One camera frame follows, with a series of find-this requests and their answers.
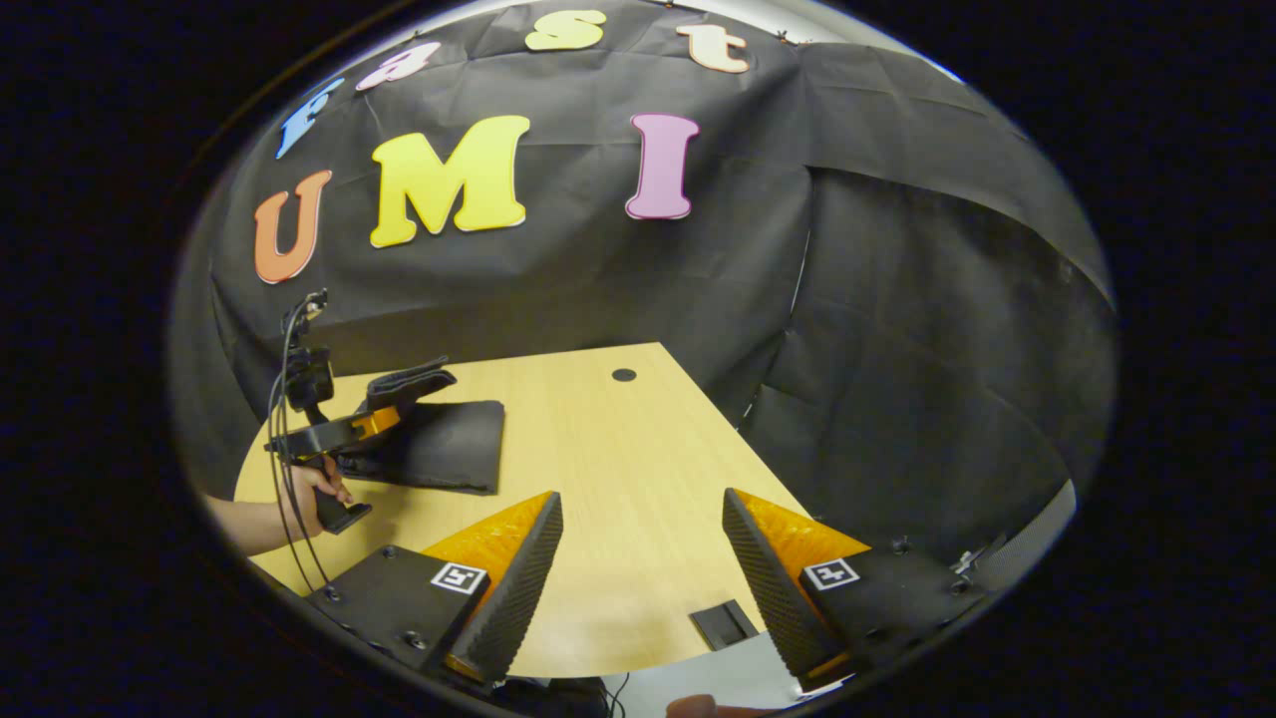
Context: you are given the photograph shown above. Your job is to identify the black rectangular cable port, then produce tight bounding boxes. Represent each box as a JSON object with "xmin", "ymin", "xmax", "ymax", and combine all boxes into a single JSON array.
[{"xmin": 690, "ymin": 599, "xmax": 761, "ymax": 652}]

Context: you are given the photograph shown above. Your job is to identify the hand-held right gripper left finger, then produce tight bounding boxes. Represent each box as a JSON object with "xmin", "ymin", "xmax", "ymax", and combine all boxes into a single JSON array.
[{"xmin": 304, "ymin": 489, "xmax": 565, "ymax": 689}]

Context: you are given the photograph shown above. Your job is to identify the dark grey jeans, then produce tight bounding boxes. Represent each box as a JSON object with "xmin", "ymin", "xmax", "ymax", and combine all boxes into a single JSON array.
[{"xmin": 339, "ymin": 357, "xmax": 506, "ymax": 496}]

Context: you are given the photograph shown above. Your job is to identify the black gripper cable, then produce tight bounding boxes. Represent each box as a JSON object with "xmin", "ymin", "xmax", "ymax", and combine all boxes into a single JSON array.
[{"xmin": 267, "ymin": 294, "xmax": 335, "ymax": 594}]

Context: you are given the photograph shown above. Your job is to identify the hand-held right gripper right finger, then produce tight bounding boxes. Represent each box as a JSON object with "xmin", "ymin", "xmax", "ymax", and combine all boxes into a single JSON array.
[{"xmin": 722, "ymin": 487, "xmax": 990, "ymax": 694}]

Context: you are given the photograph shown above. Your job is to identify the black backdrop cloth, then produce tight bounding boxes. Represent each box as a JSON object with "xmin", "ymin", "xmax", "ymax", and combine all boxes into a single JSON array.
[{"xmin": 169, "ymin": 0, "xmax": 1117, "ymax": 559}]

